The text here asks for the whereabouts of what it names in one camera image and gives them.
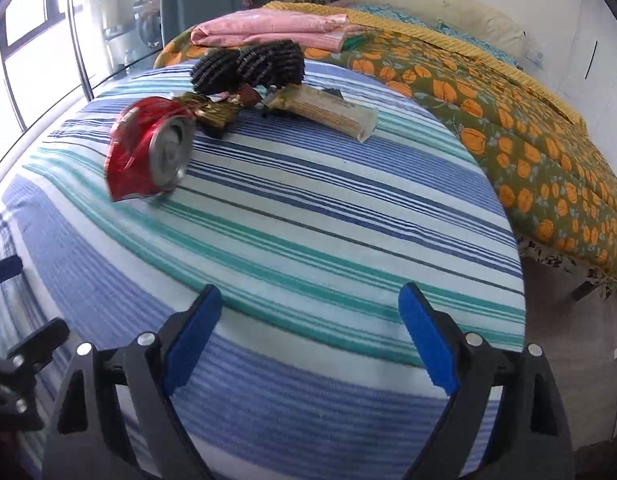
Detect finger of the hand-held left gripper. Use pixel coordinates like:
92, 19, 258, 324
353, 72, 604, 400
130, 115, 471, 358
0, 317, 70, 431
0, 255, 23, 288

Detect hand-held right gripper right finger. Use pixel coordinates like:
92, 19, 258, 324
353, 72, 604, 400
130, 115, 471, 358
397, 282, 575, 480

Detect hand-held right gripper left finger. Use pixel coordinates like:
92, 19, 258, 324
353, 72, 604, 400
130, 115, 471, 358
42, 284, 223, 480

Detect crushed red drink can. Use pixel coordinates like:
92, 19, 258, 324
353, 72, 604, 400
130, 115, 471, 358
104, 96, 196, 203

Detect gold foil wrapper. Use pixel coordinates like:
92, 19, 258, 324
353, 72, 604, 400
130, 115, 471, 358
173, 91, 240, 139

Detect cream snack bar wrapper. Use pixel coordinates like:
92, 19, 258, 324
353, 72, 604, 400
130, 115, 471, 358
262, 84, 379, 145

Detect dark red small wrapper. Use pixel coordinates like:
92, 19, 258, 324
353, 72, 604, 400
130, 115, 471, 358
237, 85, 262, 109

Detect black ribbed plastic tray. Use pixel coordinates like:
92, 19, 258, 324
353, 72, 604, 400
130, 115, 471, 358
190, 50, 245, 96

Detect black ribbed cloth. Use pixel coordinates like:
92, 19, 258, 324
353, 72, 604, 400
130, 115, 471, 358
236, 40, 305, 88

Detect black white floral bed sheet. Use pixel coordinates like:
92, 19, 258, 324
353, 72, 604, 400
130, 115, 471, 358
519, 240, 617, 296

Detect striped tablecloth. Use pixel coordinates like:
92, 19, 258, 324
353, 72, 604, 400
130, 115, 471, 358
0, 57, 527, 480

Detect bed with orange floral quilt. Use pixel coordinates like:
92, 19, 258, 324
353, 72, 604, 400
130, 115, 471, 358
153, 5, 617, 283

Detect black framed window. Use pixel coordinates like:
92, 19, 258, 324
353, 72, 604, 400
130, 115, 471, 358
0, 0, 79, 131

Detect glass sliding door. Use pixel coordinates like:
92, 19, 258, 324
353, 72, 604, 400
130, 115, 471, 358
63, 0, 164, 101

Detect washing machine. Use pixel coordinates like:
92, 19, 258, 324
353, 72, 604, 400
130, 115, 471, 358
132, 0, 164, 36

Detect teal patterned pillow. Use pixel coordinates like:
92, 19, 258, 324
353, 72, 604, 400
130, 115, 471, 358
436, 20, 522, 68
349, 4, 439, 23

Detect yellow blanket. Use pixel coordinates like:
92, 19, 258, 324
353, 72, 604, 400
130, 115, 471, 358
262, 0, 589, 136

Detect green cloth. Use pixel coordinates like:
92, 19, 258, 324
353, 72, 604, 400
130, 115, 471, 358
341, 27, 377, 52

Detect pink folded sheet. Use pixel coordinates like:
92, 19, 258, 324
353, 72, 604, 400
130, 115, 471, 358
190, 11, 349, 53

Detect blue curtain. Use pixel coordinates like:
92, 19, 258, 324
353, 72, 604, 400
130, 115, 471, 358
161, 0, 244, 48

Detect white wardrobe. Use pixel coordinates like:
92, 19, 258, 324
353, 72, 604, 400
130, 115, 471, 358
573, 0, 617, 126

